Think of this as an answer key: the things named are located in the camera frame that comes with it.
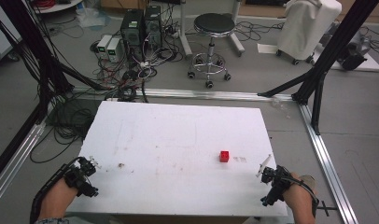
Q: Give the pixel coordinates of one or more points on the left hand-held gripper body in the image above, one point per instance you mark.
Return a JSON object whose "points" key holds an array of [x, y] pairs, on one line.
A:
{"points": [[80, 180]]}

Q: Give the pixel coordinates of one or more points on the grey cabinet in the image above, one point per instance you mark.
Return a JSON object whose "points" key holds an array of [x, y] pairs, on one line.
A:
{"points": [[2, 40]]}

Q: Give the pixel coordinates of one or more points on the aluminium floor rail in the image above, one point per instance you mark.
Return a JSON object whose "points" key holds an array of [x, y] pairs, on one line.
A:
{"points": [[326, 165], [209, 94], [15, 155]]}

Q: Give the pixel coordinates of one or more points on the clear plastic bag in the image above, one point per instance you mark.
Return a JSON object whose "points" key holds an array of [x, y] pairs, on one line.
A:
{"points": [[92, 17]]}

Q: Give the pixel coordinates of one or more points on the white power supply unit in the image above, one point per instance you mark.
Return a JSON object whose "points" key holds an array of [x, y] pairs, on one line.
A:
{"points": [[103, 46], [113, 49]]}

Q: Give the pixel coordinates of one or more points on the black round stool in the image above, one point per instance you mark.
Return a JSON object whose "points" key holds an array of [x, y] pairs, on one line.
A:
{"points": [[213, 25]]}

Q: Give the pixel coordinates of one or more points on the person's right hand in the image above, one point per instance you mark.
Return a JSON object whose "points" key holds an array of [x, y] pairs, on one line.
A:
{"points": [[298, 194]]}

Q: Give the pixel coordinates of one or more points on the black floor device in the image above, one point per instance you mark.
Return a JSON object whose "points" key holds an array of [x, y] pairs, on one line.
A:
{"points": [[354, 56]]}

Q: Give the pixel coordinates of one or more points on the person's left hand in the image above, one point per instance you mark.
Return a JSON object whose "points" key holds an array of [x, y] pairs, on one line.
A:
{"points": [[58, 196]]}

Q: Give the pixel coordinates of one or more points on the white table leg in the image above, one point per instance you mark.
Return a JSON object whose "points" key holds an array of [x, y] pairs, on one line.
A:
{"points": [[236, 34], [185, 28]]}

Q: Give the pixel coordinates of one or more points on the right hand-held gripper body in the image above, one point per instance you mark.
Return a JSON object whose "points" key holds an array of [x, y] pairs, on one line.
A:
{"points": [[277, 183]]}

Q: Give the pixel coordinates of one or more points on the red cube block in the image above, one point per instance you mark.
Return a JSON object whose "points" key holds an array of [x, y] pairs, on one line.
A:
{"points": [[224, 156]]}

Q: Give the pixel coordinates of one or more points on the white floor board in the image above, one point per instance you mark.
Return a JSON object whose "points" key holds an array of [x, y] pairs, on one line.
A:
{"points": [[369, 63]]}

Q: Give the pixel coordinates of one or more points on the black frame strut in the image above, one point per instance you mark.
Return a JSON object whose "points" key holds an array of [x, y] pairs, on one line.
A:
{"points": [[337, 53], [32, 43]]}

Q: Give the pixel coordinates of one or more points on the white covered cart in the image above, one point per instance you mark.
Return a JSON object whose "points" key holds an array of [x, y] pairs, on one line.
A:
{"points": [[306, 28]]}

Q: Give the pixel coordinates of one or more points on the black computer tower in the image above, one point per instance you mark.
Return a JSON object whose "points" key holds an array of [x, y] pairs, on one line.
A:
{"points": [[132, 31], [153, 26]]}

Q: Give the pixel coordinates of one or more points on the white round table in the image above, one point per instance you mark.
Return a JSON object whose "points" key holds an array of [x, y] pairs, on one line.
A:
{"points": [[58, 5]]}

